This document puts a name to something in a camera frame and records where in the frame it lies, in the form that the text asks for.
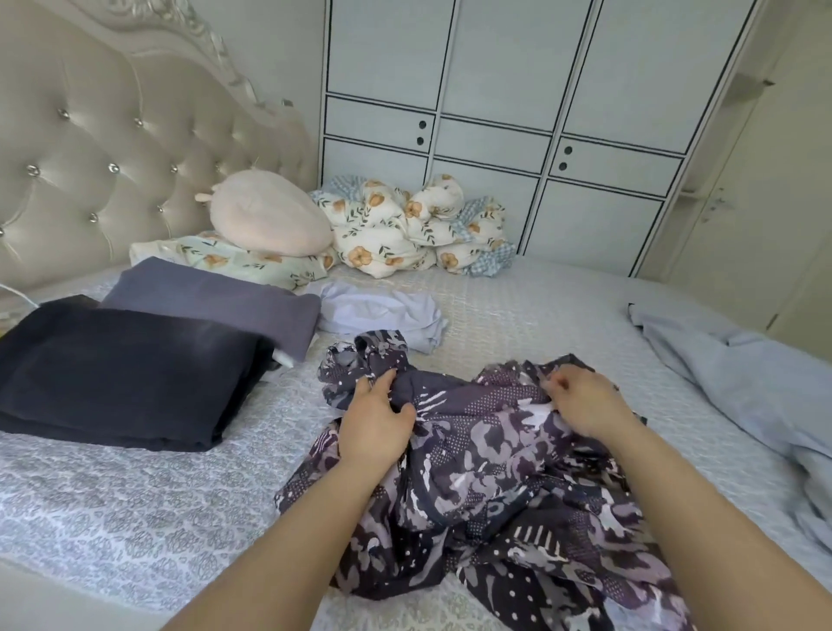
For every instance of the person's left hand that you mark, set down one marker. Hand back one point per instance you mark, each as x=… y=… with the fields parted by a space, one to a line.
x=375 y=427

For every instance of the pink plush pillow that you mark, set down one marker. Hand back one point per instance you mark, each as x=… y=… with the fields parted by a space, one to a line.
x=267 y=215

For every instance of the person's right forearm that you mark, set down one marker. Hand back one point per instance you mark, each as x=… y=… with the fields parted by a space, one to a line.
x=715 y=533

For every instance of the person's right hand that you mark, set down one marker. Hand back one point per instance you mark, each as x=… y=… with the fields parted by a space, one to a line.
x=592 y=401

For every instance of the floral bunched quilt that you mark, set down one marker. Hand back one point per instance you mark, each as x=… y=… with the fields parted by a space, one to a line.
x=492 y=260

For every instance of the person's left forearm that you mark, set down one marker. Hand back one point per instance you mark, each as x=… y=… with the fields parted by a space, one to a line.
x=286 y=559

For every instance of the dark purple patterned garment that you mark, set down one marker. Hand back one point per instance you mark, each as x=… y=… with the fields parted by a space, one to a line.
x=507 y=507

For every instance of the beige tufted headboard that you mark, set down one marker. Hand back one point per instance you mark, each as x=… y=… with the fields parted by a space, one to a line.
x=104 y=143

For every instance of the white wardrobe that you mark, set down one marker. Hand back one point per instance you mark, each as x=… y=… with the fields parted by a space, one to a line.
x=520 y=78

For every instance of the grey printed t-shirt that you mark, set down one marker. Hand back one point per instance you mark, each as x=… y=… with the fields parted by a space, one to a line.
x=221 y=302

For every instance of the white door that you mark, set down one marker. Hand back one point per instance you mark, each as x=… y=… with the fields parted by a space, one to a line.
x=754 y=195

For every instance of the light lavender sunscreen jacket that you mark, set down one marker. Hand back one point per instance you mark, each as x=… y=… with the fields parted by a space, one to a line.
x=377 y=315

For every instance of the floral pillow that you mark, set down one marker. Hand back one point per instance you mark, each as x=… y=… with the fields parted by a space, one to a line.
x=234 y=263

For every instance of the white printed t-shirt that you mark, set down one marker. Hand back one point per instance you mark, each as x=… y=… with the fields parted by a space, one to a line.
x=284 y=356

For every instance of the bed with grey patterned sheet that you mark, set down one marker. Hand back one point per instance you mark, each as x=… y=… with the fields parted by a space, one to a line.
x=559 y=312

